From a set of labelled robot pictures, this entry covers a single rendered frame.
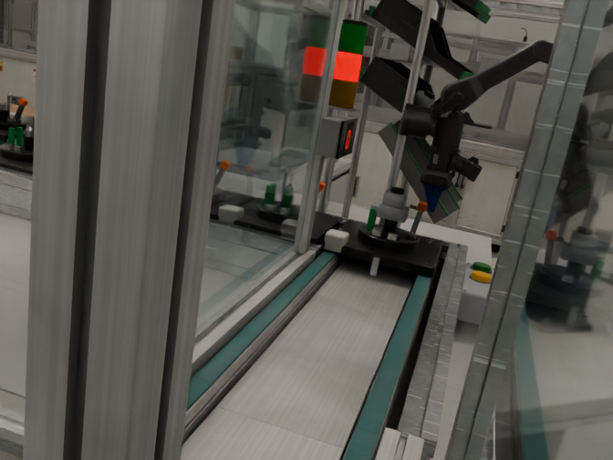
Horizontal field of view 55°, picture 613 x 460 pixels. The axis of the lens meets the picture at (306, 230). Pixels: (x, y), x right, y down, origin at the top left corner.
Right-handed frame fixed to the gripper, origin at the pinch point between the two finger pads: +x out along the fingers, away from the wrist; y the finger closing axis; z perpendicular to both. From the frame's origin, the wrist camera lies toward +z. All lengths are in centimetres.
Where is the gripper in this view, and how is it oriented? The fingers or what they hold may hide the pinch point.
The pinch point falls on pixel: (434, 196)
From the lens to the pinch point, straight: 134.3
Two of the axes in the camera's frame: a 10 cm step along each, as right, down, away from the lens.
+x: -1.5, 9.5, 2.7
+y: 2.9, -2.2, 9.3
